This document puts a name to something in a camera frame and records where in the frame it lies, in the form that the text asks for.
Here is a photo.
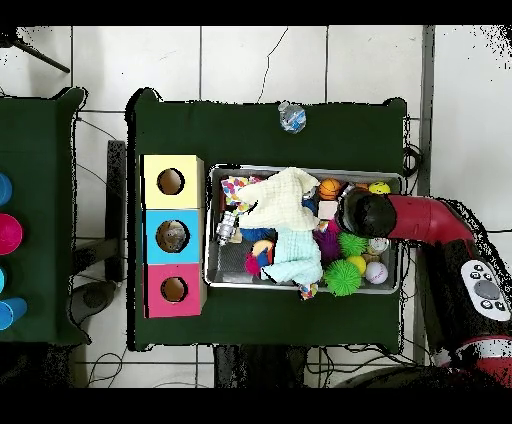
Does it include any green spiky rubber ball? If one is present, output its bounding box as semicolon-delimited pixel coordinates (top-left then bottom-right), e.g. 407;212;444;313
324;259;363;297

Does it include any white baseball with red stitches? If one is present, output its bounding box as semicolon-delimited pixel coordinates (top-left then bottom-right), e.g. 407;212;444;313
364;261;389;285

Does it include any wooden box with three holes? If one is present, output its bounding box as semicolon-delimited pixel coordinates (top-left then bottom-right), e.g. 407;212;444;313
138;154;207;319

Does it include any orange toy basketball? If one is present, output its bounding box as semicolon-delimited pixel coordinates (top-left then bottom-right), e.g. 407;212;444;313
317;178;342;201

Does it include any mint green waffle cloth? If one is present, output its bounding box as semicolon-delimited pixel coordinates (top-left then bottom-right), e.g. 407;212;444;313
260;228;324;286

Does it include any white cloth with colourful dots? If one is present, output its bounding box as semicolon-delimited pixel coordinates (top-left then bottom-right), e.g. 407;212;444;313
220;175;265;214

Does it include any blue plastic cup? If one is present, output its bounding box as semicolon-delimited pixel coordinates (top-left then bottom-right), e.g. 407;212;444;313
0;297;28;331
0;172;13;207

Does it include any cream waffle cloth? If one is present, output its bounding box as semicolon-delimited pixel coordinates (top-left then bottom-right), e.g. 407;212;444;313
235;166;321;232

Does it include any rainbow spiky caterpillar toy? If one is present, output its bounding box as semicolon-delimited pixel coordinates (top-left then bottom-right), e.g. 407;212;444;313
325;219;370;258

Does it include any black cable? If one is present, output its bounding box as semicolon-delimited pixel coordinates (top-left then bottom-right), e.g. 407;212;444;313
403;227;512;247

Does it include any black upright panel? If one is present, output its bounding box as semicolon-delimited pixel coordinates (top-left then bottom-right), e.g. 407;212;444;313
104;139;128;281

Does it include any pink plastic cup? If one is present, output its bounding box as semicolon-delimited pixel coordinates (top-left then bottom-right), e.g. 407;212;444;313
0;212;24;256

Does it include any grey chair base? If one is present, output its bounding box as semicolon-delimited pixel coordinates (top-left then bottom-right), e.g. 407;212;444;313
69;279;117;325

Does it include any clear packet with blue print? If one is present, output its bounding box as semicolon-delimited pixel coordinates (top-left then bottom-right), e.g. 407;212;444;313
278;102;307;134

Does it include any dark green table cloth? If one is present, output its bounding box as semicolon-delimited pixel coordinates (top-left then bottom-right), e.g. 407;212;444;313
0;87;90;346
126;88;409;351

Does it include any black tripod leg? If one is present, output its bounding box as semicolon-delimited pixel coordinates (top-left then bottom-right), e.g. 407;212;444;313
0;27;71;74

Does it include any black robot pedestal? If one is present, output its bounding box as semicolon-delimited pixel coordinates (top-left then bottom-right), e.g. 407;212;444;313
213;343;309;388

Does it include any shallow wire mesh bin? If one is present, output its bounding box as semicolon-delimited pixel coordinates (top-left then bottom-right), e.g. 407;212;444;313
205;163;404;295

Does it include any purple spiky rubber ball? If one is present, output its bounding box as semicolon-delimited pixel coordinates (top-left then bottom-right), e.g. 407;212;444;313
313;228;343;263

